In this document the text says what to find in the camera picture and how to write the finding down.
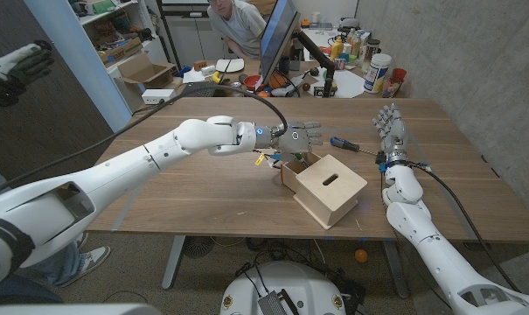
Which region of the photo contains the white shelf unit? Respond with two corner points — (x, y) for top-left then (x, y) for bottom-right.
(66, 0), (171, 113)

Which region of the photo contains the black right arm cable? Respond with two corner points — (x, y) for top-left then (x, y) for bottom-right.
(414, 160), (523, 294)

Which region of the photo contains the white paper sheet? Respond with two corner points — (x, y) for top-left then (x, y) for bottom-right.
(310, 68), (366, 99)

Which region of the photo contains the dark laptop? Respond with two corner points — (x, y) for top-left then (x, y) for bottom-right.
(179, 80), (221, 98)

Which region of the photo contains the open cardboard box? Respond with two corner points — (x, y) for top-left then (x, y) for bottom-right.
(114, 52), (177, 90)

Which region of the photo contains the black metal rack frame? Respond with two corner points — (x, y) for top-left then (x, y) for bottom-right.
(156, 0), (217, 71)

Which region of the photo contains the black and white teleoperation glove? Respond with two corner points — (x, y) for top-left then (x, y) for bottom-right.
(0, 39), (55, 109)

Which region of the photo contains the wooden drawer with red front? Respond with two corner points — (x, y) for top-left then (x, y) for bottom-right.
(280, 151), (323, 193)

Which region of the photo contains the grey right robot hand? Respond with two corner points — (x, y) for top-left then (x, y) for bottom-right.
(372, 103), (408, 165)

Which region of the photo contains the red bowl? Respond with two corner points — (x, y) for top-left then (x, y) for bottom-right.
(242, 74), (263, 92)

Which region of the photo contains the tilted computer monitor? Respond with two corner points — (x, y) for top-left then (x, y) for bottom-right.
(259, 0), (302, 87)

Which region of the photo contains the printed cardboard box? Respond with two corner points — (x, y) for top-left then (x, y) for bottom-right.
(98, 37), (143, 65)

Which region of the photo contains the seated person in grey shirt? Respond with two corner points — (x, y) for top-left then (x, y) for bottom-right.
(206, 0), (268, 60)

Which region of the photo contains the wooden box with slot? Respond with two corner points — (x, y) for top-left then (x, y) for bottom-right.
(293, 153), (369, 231)

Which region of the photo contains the orange basketball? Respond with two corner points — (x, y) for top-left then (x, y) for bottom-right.
(268, 72), (288, 90)

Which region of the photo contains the large white canister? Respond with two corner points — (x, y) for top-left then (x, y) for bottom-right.
(363, 52), (393, 95)

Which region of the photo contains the blue handled screwdriver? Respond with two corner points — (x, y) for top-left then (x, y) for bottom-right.
(330, 136), (379, 157)

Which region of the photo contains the white power box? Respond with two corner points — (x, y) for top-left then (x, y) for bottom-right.
(141, 88), (178, 106)

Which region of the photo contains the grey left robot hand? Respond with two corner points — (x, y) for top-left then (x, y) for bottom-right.
(270, 121), (324, 161)

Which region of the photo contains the grey table leg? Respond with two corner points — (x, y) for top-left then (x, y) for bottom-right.
(380, 239), (410, 300)
(161, 234), (187, 291)

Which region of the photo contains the black lidded jar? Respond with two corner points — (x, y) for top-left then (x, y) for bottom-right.
(360, 38), (381, 74)

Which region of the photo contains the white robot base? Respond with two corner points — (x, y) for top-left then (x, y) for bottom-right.
(219, 261), (347, 315)

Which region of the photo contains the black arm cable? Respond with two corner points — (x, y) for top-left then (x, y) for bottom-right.
(414, 160), (523, 294)
(0, 82), (289, 201)

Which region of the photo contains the white plate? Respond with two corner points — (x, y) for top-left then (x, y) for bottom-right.
(214, 58), (246, 74)

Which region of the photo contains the yellow mustard bottle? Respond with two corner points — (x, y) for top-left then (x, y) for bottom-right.
(330, 37), (345, 61)

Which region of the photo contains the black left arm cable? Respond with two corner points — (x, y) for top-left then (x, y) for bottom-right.
(0, 82), (289, 201)

